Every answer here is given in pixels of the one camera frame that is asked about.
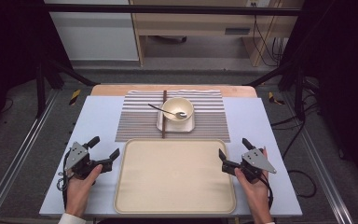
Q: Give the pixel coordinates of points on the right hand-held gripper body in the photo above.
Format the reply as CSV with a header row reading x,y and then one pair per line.
x,y
256,160

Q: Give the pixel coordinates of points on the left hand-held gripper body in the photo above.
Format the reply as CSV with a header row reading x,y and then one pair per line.
x,y
77,154

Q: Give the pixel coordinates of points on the beige tray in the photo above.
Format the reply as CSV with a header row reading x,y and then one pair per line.
x,y
174,177

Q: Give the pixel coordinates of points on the metal spoon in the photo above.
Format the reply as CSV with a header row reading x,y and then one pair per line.
x,y
160,109

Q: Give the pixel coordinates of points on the cream bowl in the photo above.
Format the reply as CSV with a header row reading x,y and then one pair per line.
x,y
177,105

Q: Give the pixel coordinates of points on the person's right hand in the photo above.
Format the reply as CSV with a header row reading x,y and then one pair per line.
x,y
258,196

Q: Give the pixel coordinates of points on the person's left hand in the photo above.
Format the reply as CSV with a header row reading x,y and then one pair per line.
x,y
79,193

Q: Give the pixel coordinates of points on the striped placemat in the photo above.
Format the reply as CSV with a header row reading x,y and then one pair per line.
x,y
136,121

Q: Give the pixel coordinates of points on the white square plate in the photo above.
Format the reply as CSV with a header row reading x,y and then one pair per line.
x,y
186,127

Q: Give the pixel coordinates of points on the yellow black tape piece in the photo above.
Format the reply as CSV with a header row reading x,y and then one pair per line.
x,y
75,97
272,98

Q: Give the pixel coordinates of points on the white cabinet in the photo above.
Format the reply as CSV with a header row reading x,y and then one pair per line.
x,y
96,34

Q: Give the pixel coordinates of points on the dark object under desk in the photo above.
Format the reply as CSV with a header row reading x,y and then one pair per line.
x,y
171,39

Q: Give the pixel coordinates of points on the wooden desk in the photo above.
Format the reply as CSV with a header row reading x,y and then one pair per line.
x,y
195,23

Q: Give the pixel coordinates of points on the black horizontal bar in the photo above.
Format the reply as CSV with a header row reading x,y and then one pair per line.
x,y
167,9

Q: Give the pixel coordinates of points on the aluminium rail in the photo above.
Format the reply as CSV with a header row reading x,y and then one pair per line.
x,y
15,158
321,169

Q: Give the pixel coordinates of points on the black frame stand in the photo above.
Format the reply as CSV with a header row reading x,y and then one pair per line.
x,y
299,93
40,90

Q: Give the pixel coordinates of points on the white wall socket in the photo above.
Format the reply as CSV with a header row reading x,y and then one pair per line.
x,y
256,2

